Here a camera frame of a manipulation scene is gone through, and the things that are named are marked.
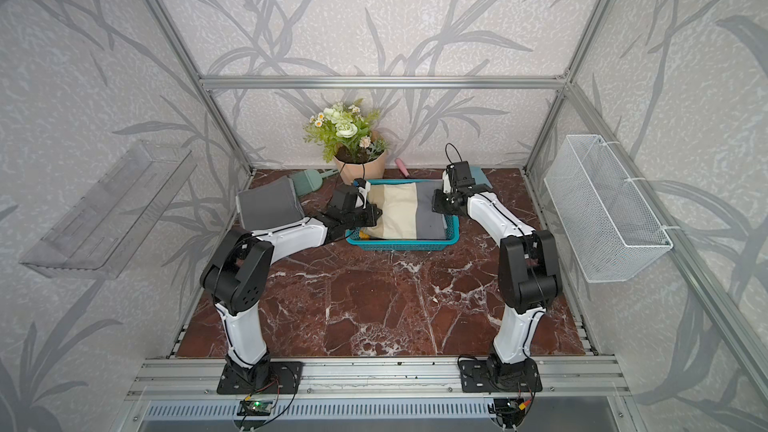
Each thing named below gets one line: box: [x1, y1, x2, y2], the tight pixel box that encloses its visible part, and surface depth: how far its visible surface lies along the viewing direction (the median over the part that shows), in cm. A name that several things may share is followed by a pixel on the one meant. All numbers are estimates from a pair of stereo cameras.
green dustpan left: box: [288, 169, 339, 196], surface depth 118 cm
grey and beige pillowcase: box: [361, 181, 447, 240], surface depth 96 cm
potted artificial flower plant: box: [303, 98, 389, 185], surface depth 93 cm
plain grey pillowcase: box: [236, 176, 305, 232], surface depth 111 cm
